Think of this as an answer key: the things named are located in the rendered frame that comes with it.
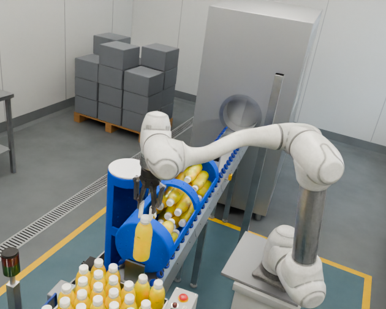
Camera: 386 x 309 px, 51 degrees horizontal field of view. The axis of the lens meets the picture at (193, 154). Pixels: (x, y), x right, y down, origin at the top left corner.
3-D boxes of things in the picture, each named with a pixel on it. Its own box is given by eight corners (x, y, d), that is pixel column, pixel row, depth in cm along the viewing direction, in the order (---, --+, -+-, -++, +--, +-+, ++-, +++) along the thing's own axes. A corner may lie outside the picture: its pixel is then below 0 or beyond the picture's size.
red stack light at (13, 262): (23, 259, 158) (22, 251, 156) (11, 269, 153) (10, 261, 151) (10, 254, 160) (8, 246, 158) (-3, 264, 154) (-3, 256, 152)
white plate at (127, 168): (100, 164, 270) (100, 165, 270) (123, 182, 252) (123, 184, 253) (134, 154, 288) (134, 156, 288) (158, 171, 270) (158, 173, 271)
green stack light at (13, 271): (24, 268, 160) (23, 259, 158) (12, 279, 155) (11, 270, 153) (10, 263, 162) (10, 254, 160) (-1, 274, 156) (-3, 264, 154)
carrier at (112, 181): (97, 265, 309) (117, 287, 291) (99, 165, 270) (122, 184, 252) (128, 251, 327) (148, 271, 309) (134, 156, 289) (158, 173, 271)
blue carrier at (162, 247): (214, 195, 269) (223, 159, 257) (164, 281, 194) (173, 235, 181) (175, 183, 276) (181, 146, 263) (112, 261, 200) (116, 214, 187)
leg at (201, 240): (198, 284, 325) (209, 221, 297) (195, 289, 320) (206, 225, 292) (191, 281, 326) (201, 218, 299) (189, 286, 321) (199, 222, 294)
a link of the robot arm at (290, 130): (274, 115, 157) (289, 130, 145) (315, 116, 161) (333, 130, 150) (268, 145, 163) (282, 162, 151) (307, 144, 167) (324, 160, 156)
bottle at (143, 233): (139, 248, 172) (143, 213, 164) (152, 255, 169) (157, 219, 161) (128, 257, 166) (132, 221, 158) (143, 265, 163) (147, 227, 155)
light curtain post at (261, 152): (241, 260, 357) (284, 74, 282) (239, 265, 352) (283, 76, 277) (234, 259, 359) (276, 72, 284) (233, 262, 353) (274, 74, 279)
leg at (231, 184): (228, 220, 410) (239, 167, 382) (227, 223, 405) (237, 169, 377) (222, 219, 411) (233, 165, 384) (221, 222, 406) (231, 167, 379)
